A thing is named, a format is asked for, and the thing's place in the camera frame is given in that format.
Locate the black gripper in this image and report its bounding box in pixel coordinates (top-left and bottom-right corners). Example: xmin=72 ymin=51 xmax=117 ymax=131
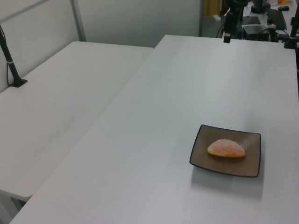
xmin=223 ymin=12 xmax=235 ymax=44

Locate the sugar-coated bread roll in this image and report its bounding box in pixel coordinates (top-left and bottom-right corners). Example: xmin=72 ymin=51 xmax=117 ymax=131
xmin=207 ymin=138 xmax=246 ymax=159

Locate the square brown ceramic plate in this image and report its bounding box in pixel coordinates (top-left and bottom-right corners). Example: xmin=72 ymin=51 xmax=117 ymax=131
xmin=189 ymin=124 xmax=262 ymax=178

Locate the black electronics box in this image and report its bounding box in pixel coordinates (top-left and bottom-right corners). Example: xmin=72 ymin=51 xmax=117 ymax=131
xmin=242 ymin=25 xmax=276 ymax=42

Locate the black flat tablet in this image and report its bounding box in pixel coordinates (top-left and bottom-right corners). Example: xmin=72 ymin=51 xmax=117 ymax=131
xmin=242 ymin=15 xmax=261 ymax=25

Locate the wooden cabinet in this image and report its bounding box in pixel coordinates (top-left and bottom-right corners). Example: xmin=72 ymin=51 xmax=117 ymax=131
xmin=202 ymin=0 xmax=222 ymax=16

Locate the black keyboard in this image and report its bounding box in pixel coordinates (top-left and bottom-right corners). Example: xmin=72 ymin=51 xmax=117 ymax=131
xmin=271 ymin=9 xmax=287 ymax=30

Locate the white side table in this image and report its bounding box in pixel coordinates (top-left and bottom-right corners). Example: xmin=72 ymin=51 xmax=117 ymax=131
xmin=0 ymin=41 xmax=155 ymax=222

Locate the black pole stand white band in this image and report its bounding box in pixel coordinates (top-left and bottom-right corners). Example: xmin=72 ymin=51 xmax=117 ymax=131
xmin=0 ymin=24 xmax=28 ymax=89

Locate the grey metal post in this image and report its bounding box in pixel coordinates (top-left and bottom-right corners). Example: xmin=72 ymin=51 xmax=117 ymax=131
xmin=198 ymin=0 xmax=203 ymax=37

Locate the black jointed camera stand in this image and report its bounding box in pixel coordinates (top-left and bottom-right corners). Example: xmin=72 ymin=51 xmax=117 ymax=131
xmin=283 ymin=4 xmax=299 ymax=49

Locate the grey partition frame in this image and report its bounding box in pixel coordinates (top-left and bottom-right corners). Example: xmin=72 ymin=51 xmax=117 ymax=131
xmin=0 ymin=0 xmax=86 ymax=42

